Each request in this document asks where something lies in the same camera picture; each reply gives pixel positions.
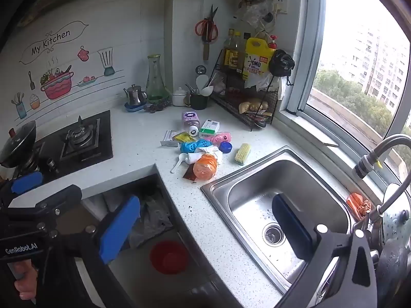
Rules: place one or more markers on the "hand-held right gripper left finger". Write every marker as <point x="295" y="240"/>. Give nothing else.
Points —
<point x="118" y="227"/>

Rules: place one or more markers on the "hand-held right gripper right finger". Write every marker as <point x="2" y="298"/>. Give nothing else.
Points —
<point x="292" y="227"/>

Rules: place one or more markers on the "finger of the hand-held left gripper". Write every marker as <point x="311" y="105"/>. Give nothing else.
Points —
<point x="27" y="183"/>
<point x="61" y="197"/>

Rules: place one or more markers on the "red plastic bin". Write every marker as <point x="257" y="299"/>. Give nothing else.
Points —
<point x="169" y="256"/>

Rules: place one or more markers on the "dark red sauce packet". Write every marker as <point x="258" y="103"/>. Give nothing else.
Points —
<point x="188" y="175"/>

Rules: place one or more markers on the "white plastic scoop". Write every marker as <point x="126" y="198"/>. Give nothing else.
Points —
<point x="179" y="164"/>

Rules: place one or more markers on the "blue bottle cap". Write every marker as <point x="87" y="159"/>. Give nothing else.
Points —
<point x="225" y="147"/>

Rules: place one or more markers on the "orange plastic bag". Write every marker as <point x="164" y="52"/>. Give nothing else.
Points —
<point x="205" y="166"/>

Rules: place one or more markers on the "clear bag with coloured items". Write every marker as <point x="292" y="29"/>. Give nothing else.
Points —
<point x="192" y="147"/>

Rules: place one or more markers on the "white tissue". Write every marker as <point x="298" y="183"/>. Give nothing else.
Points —
<point x="207" y="151"/>

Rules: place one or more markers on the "pink plastic bag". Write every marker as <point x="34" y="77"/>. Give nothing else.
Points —
<point x="218" y="138"/>

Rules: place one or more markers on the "green white medicine box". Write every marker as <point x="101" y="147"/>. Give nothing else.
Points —
<point x="209" y="127"/>

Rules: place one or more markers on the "person's left hand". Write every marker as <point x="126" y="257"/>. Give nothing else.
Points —
<point x="25" y="280"/>

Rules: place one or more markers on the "grey plastic sack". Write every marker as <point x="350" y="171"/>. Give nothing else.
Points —
<point x="151" y="218"/>

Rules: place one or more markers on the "black wok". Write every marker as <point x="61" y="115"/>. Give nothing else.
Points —
<point x="17" y="144"/>

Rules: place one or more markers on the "stainless steel sink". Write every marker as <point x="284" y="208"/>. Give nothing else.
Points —
<point x="250" y="199"/>

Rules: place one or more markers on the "black gas stove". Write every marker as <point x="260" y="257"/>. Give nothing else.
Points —
<point x="96" y="147"/>

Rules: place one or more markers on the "orange cloth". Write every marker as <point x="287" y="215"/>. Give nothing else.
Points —
<point x="358" y="203"/>

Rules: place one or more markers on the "yellow bristle scrub brush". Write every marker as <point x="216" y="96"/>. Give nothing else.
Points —
<point x="242" y="154"/>

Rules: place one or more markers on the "white sachet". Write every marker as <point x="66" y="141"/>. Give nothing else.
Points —
<point x="167" y="138"/>

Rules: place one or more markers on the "steel perforated lid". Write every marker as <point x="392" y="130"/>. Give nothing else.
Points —
<point x="396" y="213"/>

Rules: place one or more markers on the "dark iron pot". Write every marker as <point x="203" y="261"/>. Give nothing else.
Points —
<point x="391" y="263"/>

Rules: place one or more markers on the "yellow foil pouch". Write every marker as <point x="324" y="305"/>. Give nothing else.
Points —
<point x="183" y="137"/>

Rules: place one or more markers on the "steel faucet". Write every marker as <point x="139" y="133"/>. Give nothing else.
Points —
<point x="379" y="154"/>

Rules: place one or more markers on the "blue saucer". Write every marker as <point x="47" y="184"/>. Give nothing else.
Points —
<point x="135" y="108"/>

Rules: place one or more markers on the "small sauce packets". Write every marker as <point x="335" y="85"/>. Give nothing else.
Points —
<point x="257" y="117"/>

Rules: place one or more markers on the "steel wool scrubber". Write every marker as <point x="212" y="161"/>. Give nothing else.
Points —
<point x="165" y="103"/>
<point x="150" y="107"/>

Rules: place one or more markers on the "steel oil pot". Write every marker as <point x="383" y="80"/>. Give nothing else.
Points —
<point x="135" y="94"/>

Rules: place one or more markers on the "ginger root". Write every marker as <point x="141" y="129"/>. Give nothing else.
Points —
<point x="253" y="105"/>

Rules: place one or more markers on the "green plastic dish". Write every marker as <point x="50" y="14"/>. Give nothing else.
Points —
<point x="157" y="99"/>

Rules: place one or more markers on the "white lidded jar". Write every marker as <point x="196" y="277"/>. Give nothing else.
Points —
<point x="179" y="98"/>

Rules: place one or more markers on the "dried red chillies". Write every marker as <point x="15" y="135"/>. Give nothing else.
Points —
<point x="236" y="95"/>

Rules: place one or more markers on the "white plastic bag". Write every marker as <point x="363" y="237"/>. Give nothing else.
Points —
<point x="258" y="81"/>

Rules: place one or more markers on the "glass carafe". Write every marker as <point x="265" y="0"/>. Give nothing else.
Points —
<point x="155" y="77"/>

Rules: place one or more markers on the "garlic bulbs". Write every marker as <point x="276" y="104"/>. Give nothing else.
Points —
<point x="220" y="85"/>

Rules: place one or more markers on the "black plastic bag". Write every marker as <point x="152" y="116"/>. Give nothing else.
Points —
<point x="282" y="62"/>

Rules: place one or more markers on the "white rice paddle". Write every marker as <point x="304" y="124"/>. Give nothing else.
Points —
<point x="202" y="81"/>

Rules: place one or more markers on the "yellow detergent jug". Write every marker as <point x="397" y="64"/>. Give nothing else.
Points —
<point x="257" y="57"/>

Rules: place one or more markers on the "window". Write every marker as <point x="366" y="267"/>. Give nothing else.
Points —
<point x="313" y="54"/>

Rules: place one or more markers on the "yellow cap oil bottle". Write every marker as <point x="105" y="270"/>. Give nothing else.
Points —
<point x="238" y="57"/>

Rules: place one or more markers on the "red pump bottle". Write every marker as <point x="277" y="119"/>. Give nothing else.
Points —
<point x="273" y="41"/>

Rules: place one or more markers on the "dark sauce bottle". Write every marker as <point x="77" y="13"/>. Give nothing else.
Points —
<point x="228" y="51"/>

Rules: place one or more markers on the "clear hanging plastic bag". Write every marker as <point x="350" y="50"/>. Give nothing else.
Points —
<point x="257" y="12"/>

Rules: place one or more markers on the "kitchen wall sticker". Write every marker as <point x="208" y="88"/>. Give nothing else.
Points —
<point x="57" y="85"/>

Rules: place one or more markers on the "round metal wall hook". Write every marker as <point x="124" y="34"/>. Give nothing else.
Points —
<point x="200" y="69"/>

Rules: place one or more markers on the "white wall socket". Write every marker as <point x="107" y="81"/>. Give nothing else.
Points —
<point x="280" y="6"/>

